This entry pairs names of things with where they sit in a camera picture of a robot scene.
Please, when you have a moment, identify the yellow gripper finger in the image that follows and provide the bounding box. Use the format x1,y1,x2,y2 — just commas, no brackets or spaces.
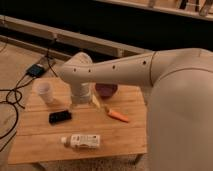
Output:
92,95,101,108

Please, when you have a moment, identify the translucent plastic cup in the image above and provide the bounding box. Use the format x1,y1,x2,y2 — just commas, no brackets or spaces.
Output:
35,82,54,104

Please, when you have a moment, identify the black eraser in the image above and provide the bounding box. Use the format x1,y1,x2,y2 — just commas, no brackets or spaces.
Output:
49,110,72,124

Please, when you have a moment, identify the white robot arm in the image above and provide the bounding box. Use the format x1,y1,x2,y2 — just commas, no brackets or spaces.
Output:
59,48,213,171

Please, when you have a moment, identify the orange carrot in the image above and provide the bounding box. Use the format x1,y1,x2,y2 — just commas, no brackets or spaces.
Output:
105,107,130,123

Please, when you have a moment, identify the dark red bowl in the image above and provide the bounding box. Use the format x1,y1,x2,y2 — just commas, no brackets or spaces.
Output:
95,84,118,98

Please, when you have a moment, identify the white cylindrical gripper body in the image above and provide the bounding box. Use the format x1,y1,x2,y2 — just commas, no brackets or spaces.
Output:
70,83,91,104

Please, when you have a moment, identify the black cable on floor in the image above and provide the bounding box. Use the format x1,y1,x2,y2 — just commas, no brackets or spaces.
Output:
0,71,34,153

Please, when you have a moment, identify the white plastic bottle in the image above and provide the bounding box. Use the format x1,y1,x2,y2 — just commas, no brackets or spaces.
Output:
61,134,101,149

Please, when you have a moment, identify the black power adapter left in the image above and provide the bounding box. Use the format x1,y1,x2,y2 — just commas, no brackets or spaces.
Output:
26,64,45,78

